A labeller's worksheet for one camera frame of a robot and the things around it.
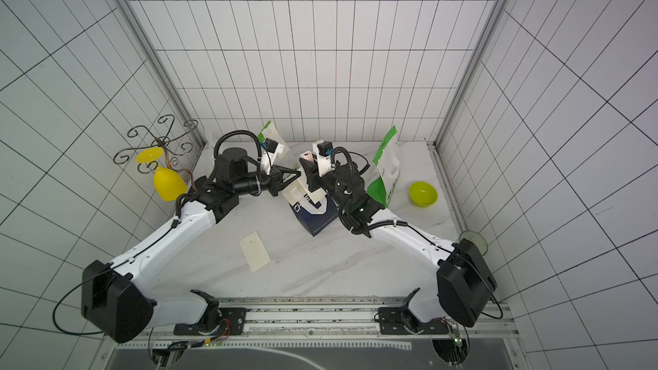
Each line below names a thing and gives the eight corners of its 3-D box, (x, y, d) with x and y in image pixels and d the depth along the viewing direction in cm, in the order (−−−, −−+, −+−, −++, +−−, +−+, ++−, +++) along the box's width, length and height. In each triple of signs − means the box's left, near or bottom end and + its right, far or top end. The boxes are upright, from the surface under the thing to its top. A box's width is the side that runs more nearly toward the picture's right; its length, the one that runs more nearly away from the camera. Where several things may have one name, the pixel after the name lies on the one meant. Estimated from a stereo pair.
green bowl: (410, 208, 100) (413, 202, 96) (406, 188, 106) (408, 181, 102) (436, 208, 100) (441, 202, 96) (430, 189, 106) (434, 182, 102)
